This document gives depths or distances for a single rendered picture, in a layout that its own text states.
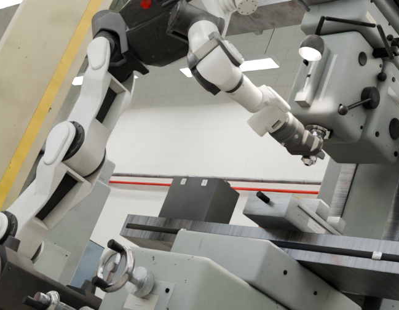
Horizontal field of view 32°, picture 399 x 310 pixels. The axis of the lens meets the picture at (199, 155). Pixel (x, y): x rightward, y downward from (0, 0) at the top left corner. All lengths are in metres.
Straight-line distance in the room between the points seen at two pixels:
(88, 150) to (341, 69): 0.82
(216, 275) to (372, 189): 0.96
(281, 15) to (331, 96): 3.85
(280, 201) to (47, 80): 1.96
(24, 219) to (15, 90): 1.36
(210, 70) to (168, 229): 0.63
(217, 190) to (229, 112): 7.10
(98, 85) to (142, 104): 8.58
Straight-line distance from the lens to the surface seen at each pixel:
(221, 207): 2.35
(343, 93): 2.18
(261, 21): 6.15
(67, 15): 3.72
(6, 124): 3.48
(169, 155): 9.77
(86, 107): 2.32
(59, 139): 2.24
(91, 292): 2.25
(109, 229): 9.93
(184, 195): 2.41
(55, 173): 2.21
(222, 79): 1.85
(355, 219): 2.49
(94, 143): 2.28
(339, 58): 2.24
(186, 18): 2.09
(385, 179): 2.51
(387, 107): 2.36
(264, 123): 2.03
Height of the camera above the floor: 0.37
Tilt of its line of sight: 20 degrees up
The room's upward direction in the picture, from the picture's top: 22 degrees clockwise
